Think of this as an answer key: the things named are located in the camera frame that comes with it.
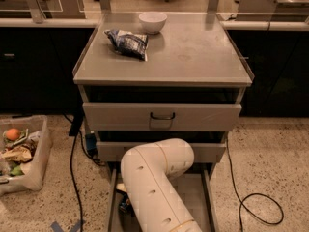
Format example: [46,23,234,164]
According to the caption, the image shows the blue pepsi can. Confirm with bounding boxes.
[119,199,131,214]

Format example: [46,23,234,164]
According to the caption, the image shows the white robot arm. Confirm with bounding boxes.
[121,138,202,232]

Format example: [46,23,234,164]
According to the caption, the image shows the grey top drawer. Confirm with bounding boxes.
[83,103,241,131]

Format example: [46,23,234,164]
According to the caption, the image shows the grey bottom drawer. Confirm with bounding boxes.
[104,169,219,232]

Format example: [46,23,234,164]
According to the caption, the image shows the grey drawer cabinet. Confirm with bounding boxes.
[71,11,255,232]

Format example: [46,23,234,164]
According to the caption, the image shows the blue power adapter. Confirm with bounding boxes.
[85,133,98,157]

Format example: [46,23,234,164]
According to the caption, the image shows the yellow snack bag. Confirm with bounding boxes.
[2,146,32,162]

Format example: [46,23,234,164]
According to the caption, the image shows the clear plastic bin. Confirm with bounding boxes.
[0,115,52,195]

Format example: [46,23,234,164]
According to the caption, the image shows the green snack item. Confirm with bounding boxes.
[10,165,23,177]

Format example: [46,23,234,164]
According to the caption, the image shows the orange fruit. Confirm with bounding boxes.
[6,128,21,141]

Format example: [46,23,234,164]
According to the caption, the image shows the blue chip bag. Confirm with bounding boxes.
[104,29,149,61]

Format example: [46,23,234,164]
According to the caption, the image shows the white ceramic bowl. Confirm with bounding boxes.
[139,12,167,34]

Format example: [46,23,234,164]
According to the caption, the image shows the black floor cable left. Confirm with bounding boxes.
[63,114,106,232]

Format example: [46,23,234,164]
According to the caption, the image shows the black floor cable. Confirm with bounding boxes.
[63,114,106,232]
[225,138,285,232]

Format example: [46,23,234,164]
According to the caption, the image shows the black floor cable right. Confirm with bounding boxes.
[225,138,285,232]

